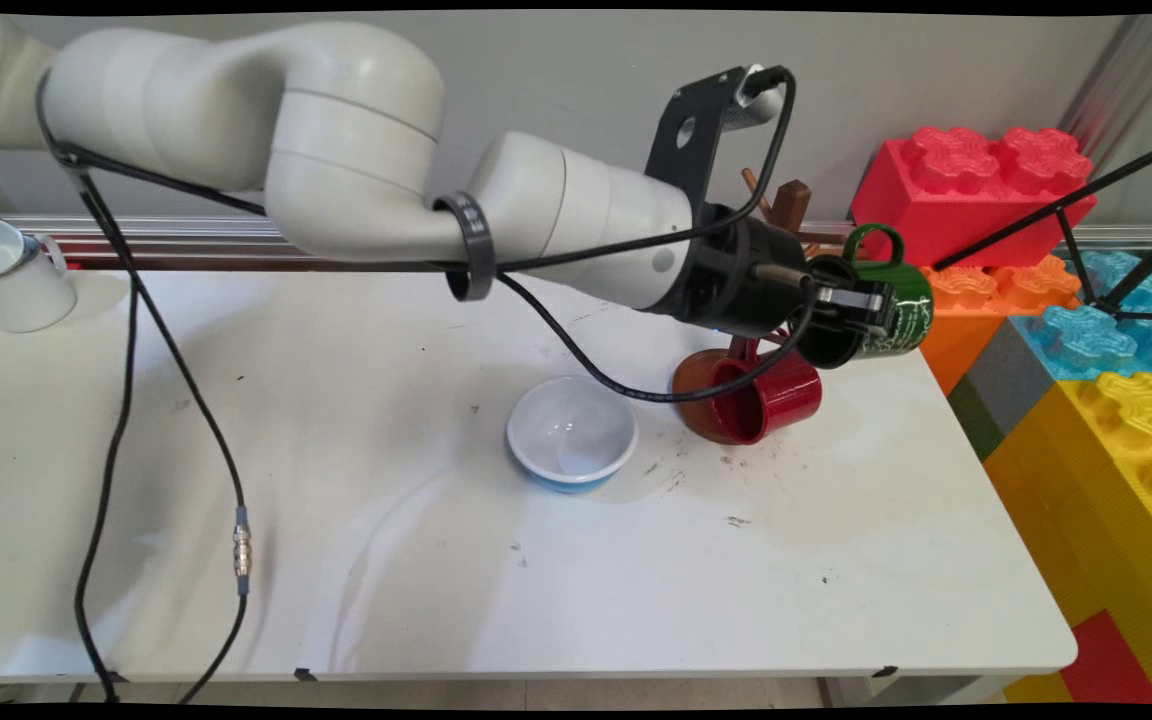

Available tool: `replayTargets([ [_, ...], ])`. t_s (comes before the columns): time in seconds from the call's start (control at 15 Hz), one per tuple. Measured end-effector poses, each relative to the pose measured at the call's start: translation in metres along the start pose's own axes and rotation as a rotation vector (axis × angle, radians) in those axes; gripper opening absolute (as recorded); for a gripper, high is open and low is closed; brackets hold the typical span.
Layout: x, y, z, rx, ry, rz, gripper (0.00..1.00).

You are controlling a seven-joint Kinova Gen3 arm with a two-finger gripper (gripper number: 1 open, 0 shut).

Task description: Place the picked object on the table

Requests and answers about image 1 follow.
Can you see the grey giant toy brick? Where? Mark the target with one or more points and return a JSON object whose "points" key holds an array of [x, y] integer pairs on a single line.
{"points": [[1006, 385]]}

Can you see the white bowl with blue outside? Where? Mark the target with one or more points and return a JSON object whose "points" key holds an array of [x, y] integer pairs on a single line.
{"points": [[571, 432]]}

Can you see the brown wooden mug tree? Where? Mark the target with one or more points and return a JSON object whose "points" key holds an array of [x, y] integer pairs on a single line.
{"points": [[792, 202]]}

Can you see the green enamel mug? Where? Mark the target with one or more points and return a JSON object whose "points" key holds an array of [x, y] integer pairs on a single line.
{"points": [[906, 310]]}

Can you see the orange giant toy brick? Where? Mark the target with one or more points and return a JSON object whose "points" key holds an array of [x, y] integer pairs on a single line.
{"points": [[966, 320]]}

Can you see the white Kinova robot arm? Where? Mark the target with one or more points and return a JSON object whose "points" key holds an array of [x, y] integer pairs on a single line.
{"points": [[336, 140]]}

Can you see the black tripod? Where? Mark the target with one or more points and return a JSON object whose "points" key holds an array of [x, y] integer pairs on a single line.
{"points": [[1066, 210]]}

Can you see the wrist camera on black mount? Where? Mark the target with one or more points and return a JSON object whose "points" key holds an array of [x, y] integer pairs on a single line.
{"points": [[696, 125]]}

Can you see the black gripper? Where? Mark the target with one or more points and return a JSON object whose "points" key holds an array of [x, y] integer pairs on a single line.
{"points": [[736, 275]]}

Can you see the white mug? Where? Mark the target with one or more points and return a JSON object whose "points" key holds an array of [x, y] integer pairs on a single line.
{"points": [[31, 295]]}

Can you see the red mug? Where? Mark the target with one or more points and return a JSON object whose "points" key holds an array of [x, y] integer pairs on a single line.
{"points": [[786, 400]]}

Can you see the blue giant toy brick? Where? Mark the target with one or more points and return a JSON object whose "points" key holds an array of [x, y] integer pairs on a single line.
{"points": [[1096, 340]]}

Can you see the upright aluminium profile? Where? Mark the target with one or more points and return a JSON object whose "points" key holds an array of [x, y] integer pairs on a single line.
{"points": [[1126, 80]]}

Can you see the red giant toy brick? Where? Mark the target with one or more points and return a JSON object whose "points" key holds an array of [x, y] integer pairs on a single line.
{"points": [[946, 200]]}

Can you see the yellow giant toy brick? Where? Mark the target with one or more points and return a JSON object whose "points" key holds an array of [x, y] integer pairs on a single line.
{"points": [[1096, 500]]}

